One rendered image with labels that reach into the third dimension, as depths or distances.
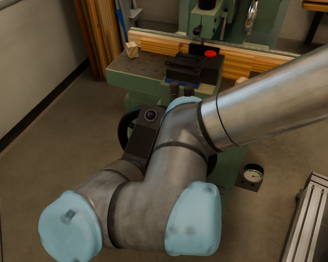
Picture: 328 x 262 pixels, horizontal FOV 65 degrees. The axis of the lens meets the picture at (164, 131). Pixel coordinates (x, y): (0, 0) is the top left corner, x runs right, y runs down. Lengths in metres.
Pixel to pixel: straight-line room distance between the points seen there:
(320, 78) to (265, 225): 1.34
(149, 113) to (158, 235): 0.23
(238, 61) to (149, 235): 0.62
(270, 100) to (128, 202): 0.18
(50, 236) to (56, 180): 1.45
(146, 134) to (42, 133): 1.69
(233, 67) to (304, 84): 0.54
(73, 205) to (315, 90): 0.27
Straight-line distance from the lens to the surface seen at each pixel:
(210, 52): 0.69
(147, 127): 0.44
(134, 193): 0.29
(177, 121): 0.34
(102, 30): 2.26
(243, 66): 0.81
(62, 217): 0.29
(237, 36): 1.05
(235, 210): 1.58
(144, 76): 0.82
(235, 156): 0.93
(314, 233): 1.39
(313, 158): 2.00
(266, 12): 0.98
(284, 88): 0.29
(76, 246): 0.30
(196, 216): 0.26
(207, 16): 0.80
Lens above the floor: 1.35
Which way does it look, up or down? 45 degrees down
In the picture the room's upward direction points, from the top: straight up
